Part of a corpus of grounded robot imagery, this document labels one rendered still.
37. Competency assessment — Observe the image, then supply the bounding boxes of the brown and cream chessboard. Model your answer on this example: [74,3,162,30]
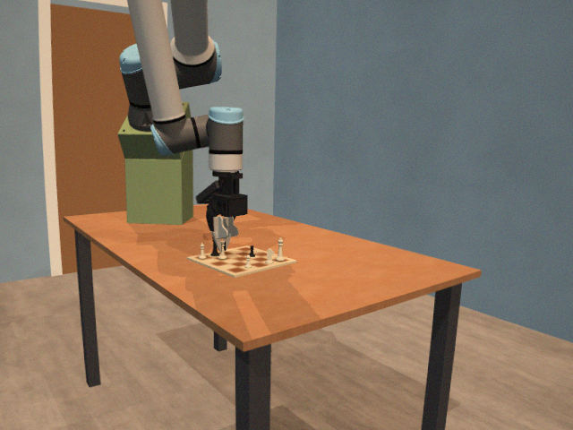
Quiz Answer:
[187,245,297,278]

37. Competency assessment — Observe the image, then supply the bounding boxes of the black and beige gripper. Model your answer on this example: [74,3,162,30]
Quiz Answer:
[206,170,248,252]

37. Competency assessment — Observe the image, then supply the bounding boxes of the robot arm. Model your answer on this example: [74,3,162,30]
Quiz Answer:
[119,0,244,173]

